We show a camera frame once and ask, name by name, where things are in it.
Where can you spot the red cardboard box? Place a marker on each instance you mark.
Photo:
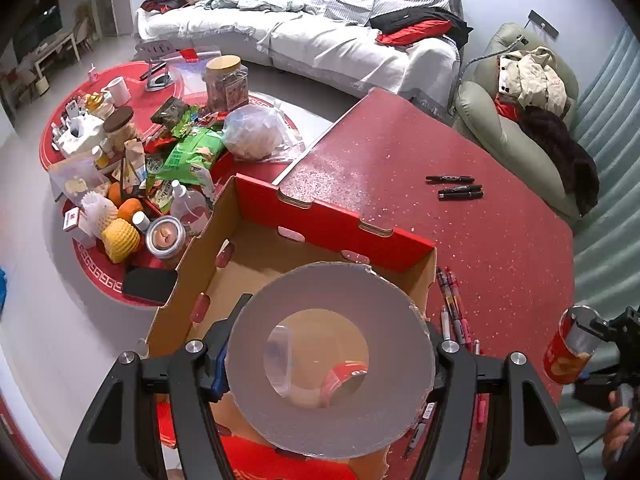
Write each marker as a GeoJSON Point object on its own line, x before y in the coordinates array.
{"type": "Point", "coordinates": [330, 215]}

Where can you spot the person's right hand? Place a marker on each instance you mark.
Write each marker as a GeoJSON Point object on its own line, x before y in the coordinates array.
{"type": "Point", "coordinates": [617, 430]}

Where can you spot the beige jacket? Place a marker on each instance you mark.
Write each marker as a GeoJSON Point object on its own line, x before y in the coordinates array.
{"type": "Point", "coordinates": [535, 77]}

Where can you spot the orange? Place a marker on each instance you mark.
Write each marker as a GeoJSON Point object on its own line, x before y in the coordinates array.
{"type": "Point", "coordinates": [131, 209]}

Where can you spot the television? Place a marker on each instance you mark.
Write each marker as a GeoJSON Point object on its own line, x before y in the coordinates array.
{"type": "Point", "coordinates": [37, 20]}

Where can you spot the red chip can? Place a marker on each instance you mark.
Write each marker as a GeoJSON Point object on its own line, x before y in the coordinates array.
{"type": "Point", "coordinates": [562, 360]}
{"type": "Point", "coordinates": [345, 377]}

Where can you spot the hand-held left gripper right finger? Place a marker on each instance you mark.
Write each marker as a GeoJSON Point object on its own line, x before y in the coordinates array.
{"type": "Point", "coordinates": [450, 360]}

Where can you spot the metal tin can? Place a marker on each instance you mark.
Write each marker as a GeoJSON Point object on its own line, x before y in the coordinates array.
{"type": "Point", "coordinates": [166, 237]}

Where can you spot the red gel pen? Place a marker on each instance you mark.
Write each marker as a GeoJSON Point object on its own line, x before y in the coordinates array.
{"type": "Point", "coordinates": [457, 310]}

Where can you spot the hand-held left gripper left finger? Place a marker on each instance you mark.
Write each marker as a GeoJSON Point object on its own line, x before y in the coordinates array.
{"type": "Point", "coordinates": [216, 377]}

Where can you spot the teal curtain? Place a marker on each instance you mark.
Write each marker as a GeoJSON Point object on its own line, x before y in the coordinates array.
{"type": "Point", "coordinates": [610, 135]}

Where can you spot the clear spray bottle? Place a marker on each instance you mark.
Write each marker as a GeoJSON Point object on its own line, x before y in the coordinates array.
{"type": "Point", "coordinates": [190, 210]}

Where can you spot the dark furry cloth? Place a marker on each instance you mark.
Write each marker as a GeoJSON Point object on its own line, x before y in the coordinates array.
{"type": "Point", "coordinates": [560, 150]}

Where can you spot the jar with brown lid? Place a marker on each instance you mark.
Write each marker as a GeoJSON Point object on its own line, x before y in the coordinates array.
{"type": "Point", "coordinates": [121, 127]}

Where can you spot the black clear pen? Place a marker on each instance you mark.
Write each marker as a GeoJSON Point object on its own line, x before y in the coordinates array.
{"type": "Point", "coordinates": [446, 300]}

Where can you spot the green armchair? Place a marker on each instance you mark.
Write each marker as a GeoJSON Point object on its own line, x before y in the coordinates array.
{"type": "Point", "coordinates": [500, 125]}

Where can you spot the snack jar with tan lid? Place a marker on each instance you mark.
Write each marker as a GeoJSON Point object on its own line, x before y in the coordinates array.
{"type": "Point", "coordinates": [227, 85]}

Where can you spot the clear zip bag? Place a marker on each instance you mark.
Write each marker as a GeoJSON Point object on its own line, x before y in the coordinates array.
{"type": "Point", "coordinates": [192, 80]}

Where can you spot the silver tablet stand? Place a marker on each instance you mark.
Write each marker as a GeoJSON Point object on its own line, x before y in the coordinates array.
{"type": "Point", "coordinates": [157, 70]}

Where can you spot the silver blue pen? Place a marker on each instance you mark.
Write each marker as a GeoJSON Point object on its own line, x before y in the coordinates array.
{"type": "Point", "coordinates": [445, 322]}

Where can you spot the white sofa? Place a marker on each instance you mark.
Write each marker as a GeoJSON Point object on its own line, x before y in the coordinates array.
{"type": "Point", "coordinates": [325, 45]}

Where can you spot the white television stand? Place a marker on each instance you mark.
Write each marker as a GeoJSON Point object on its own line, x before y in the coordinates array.
{"type": "Point", "coordinates": [52, 52]}

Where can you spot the white tissue box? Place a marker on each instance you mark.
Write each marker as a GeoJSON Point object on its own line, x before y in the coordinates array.
{"type": "Point", "coordinates": [80, 132]}

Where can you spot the green snack bag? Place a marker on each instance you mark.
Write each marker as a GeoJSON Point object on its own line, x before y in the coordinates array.
{"type": "Point", "coordinates": [195, 155]}

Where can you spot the white foam fruit net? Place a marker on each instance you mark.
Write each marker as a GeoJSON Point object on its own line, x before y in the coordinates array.
{"type": "Point", "coordinates": [97, 212]}

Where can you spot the yellow foam fruit net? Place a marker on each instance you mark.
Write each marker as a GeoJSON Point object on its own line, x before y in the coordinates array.
{"type": "Point", "coordinates": [120, 240]}

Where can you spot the black marker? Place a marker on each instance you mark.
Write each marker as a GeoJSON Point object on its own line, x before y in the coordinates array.
{"type": "Point", "coordinates": [461, 195]}
{"type": "Point", "coordinates": [460, 189]}
{"type": "Point", "coordinates": [450, 179]}

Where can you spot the white plastic bag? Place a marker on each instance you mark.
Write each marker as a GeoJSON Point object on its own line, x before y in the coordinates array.
{"type": "Point", "coordinates": [255, 132]}

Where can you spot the white mug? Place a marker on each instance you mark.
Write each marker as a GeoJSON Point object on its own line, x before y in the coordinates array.
{"type": "Point", "coordinates": [119, 91]}

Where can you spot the black phone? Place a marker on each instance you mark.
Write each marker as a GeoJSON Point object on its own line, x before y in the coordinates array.
{"type": "Point", "coordinates": [150, 285]}

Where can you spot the dark snack bag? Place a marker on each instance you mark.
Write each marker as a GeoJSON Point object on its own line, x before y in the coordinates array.
{"type": "Point", "coordinates": [170, 112]}

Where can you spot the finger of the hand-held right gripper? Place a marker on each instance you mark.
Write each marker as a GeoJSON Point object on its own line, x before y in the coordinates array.
{"type": "Point", "coordinates": [595, 385]}
{"type": "Point", "coordinates": [602, 327]}

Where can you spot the black and red clothing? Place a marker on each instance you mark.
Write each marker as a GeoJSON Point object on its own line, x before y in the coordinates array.
{"type": "Point", "coordinates": [420, 25]}

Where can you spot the grey white pen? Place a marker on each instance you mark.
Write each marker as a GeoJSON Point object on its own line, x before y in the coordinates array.
{"type": "Point", "coordinates": [416, 435]}

